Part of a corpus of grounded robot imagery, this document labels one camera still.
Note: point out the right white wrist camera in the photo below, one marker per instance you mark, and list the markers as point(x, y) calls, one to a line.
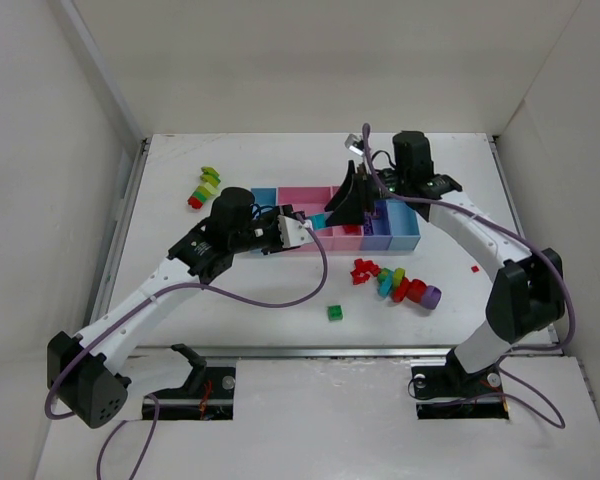
point(355, 144)

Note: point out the teal lego brick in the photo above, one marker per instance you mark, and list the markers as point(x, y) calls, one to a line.
point(319, 221)

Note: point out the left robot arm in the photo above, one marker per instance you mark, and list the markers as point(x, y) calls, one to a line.
point(88, 371)

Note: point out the red lego plate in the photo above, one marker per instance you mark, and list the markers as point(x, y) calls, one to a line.
point(352, 229)

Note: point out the large pink bin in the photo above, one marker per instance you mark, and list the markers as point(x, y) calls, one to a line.
point(311, 200)

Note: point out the purple blue bin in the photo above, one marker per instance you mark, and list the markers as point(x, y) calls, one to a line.
point(376, 230)

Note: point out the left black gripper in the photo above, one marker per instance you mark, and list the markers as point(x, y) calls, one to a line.
point(273, 228)

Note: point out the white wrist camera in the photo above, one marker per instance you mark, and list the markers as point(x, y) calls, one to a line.
point(355, 144)
point(294, 233)

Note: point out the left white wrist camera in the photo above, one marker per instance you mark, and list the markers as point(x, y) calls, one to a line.
point(294, 233)

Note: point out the green yellow red lego stack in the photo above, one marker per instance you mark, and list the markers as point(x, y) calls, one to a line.
point(208, 188)

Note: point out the left light blue bin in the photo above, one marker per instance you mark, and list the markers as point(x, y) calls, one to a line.
point(265, 196)

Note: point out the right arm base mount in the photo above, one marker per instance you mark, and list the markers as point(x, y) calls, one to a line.
point(460, 397)

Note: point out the small green lego brick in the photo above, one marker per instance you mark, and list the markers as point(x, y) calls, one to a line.
point(335, 313)

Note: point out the aluminium rail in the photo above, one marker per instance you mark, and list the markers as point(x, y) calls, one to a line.
point(294, 352)

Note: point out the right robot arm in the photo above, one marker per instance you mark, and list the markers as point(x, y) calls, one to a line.
point(528, 291)

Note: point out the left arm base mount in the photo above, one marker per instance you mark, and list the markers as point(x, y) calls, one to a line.
point(205, 395)

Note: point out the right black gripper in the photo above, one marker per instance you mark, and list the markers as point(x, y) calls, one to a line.
point(363, 187)

